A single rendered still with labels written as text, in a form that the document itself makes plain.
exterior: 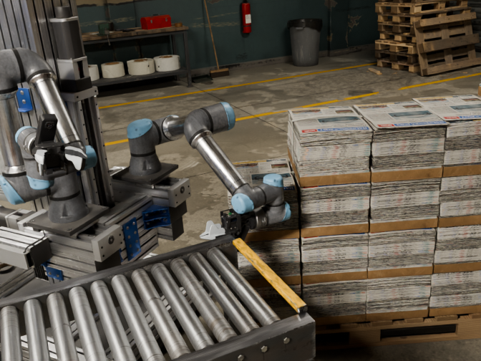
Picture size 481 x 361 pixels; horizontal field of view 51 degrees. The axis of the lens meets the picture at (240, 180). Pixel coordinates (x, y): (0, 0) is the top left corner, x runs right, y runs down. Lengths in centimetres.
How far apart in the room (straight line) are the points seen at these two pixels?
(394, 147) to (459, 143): 26
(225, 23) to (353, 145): 713
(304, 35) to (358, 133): 705
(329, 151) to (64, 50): 110
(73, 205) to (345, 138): 107
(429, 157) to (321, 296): 76
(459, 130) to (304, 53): 707
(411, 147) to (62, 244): 142
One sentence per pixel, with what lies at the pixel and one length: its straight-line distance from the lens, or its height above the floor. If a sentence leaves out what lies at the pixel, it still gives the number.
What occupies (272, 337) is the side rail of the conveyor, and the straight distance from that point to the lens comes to 135.
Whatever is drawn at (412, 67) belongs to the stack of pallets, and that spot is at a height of 9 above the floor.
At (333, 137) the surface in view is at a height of 104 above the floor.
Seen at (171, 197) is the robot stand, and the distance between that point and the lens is 231.
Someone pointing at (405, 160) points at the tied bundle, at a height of 92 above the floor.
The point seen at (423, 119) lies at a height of 107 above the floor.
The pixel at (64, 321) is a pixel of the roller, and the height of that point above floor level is 80.
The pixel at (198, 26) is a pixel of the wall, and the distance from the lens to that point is 885.
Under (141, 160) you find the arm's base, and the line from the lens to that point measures 236.
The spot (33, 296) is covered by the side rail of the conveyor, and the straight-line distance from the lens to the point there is 168.
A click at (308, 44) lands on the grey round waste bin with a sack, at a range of 906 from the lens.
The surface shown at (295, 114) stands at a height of 106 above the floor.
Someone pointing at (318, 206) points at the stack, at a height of 74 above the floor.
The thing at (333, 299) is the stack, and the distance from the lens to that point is 237.
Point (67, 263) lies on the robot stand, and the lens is 214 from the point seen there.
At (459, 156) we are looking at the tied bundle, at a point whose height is 92.
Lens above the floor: 167
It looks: 23 degrees down
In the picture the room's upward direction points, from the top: 4 degrees counter-clockwise
